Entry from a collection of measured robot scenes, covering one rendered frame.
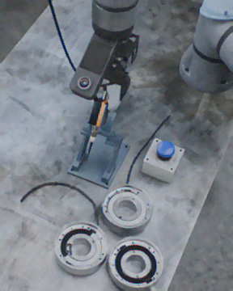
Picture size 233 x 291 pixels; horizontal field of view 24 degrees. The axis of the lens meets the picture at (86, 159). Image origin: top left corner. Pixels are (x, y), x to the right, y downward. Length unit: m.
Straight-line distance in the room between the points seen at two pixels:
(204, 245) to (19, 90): 1.02
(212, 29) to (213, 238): 1.01
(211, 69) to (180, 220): 0.40
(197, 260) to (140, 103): 0.85
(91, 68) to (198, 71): 0.50
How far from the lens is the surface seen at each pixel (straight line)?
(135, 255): 1.08
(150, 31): 1.52
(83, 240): 1.09
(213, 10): 1.26
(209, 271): 2.02
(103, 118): 1.04
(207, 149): 1.27
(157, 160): 1.17
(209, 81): 1.37
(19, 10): 2.83
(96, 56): 0.92
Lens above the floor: 1.79
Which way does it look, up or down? 55 degrees down
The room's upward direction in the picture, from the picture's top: 3 degrees clockwise
